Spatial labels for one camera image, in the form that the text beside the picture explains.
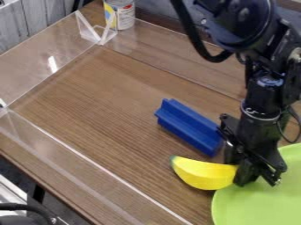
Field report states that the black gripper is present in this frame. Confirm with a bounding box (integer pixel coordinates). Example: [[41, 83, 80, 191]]
[[218, 102, 287, 186]]

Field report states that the yellow toy banana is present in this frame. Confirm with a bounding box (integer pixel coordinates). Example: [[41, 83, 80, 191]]
[[169, 156, 238, 190]]

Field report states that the blue star-shaped block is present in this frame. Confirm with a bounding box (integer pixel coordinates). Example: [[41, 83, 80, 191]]
[[153, 98, 223, 156]]

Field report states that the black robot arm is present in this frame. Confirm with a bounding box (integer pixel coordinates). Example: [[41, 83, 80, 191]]
[[194, 0, 301, 186]]

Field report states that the green plate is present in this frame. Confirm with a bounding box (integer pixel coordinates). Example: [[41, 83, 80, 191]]
[[211, 143, 301, 225]]

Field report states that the white can with label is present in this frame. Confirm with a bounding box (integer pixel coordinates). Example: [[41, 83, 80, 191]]
[[103, 0, 135, 31]]

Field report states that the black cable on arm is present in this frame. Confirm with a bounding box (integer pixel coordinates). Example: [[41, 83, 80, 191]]
[[168, 0, 236, 64]]

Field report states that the clear acrylic enclosure wall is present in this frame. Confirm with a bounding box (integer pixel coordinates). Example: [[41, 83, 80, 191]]
[[0, 10, 301, 225]]

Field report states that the black cable bottom left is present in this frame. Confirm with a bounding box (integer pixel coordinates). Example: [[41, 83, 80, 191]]
[[0, 201, 60, 225]]

